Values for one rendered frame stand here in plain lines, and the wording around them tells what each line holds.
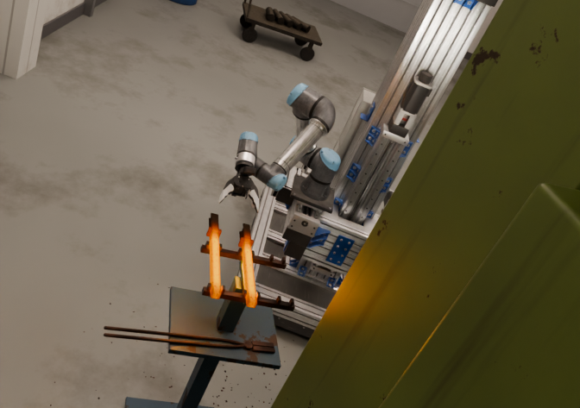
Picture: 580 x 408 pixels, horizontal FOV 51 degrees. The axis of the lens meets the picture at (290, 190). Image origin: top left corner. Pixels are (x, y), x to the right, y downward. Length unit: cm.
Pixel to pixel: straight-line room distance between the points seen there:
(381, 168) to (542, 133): 194
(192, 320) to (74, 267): 129
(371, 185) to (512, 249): 212
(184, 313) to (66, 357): 89
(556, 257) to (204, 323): 148
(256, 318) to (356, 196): 107
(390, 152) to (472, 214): 178
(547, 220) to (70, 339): 243
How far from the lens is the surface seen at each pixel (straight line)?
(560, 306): 102
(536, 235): 106
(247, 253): 217
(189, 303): 230
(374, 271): 159
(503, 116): 131
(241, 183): 233
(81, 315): 319
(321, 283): 354
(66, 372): 296
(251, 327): 231
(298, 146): 254
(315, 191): 302
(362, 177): 309
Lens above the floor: 231
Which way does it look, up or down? 30 degrees down
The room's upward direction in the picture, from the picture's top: 25 degrees clockwise
